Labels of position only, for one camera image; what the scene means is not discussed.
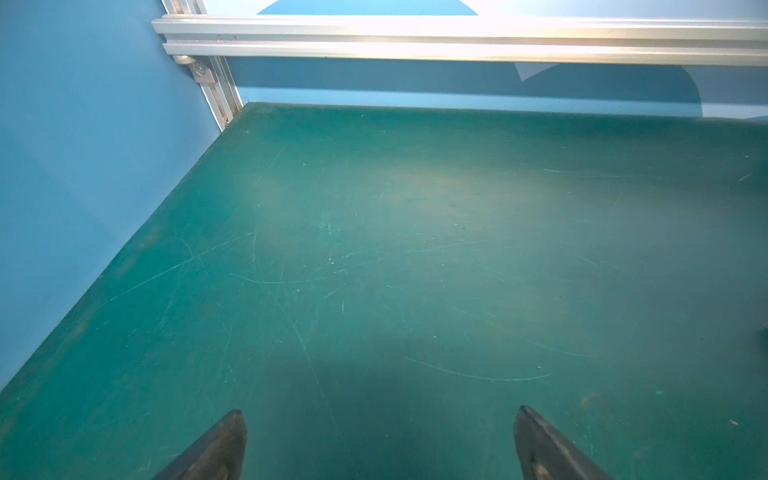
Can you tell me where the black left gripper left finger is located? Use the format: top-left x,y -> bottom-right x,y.
155,409 -> 247,480

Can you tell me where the left aluminium corner post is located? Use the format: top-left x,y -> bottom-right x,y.
161,0 -> 244,131

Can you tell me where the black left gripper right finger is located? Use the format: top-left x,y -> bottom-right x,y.
514,405 -> 611,480

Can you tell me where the horizontal aluminium back rail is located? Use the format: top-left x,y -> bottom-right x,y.
152,15 -> 767,67

